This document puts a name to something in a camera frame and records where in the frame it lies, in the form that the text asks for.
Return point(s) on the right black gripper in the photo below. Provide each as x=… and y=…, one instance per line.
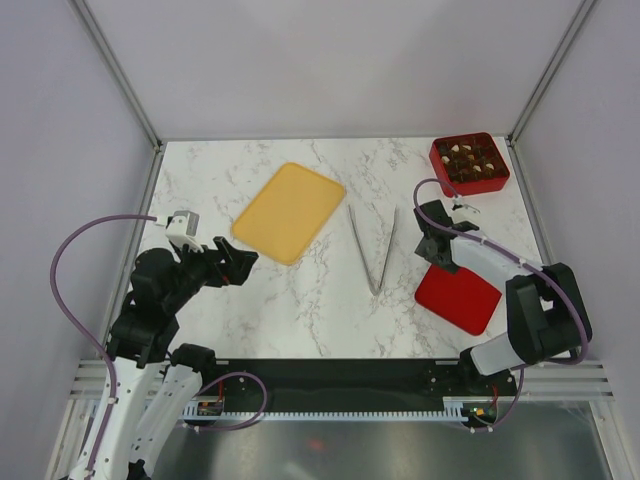
x=421, y=251

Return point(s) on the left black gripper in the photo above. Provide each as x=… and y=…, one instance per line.
x=234, y=270

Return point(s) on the red box lid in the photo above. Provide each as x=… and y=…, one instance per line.
x=463, y=298

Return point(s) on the metal tongs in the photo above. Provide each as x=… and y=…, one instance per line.
x=374, y=247

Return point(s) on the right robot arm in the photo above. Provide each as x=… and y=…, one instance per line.
x=545, y=313

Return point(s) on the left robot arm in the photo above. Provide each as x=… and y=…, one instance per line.
x=147, y=386

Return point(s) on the red chocolate box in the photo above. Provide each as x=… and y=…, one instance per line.
x=455, y=169

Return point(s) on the yellow plastic tray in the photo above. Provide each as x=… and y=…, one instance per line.
x=288, y=213

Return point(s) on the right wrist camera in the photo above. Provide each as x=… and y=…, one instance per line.
x=463, y=208

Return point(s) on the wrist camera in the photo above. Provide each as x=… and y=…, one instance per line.
x=181, y=231
x=463, y=208

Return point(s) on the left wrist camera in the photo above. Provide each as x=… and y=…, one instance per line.
x=181, y=231

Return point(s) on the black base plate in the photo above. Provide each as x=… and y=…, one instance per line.
x=305, y=386

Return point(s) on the white cable duct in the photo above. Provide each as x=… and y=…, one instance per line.
x=452, y=411

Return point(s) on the left aluminium frame post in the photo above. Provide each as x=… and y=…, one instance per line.
x=105, y=51

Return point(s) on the aluminium frame post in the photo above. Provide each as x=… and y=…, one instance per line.
x=105, y=51
x=569, y=37

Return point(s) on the right aluminium frame post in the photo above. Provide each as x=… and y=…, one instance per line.
x=569, y=37

